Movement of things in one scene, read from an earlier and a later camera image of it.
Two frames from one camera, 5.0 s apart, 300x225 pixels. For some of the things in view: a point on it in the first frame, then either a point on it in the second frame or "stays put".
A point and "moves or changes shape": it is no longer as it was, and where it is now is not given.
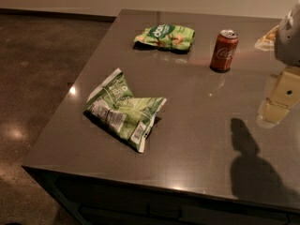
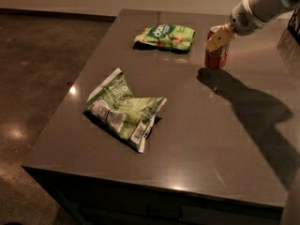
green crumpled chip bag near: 113,104 stays put
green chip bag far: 168,36 stays put
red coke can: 224,49 moves or changes shape
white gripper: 289,44 → 243,22
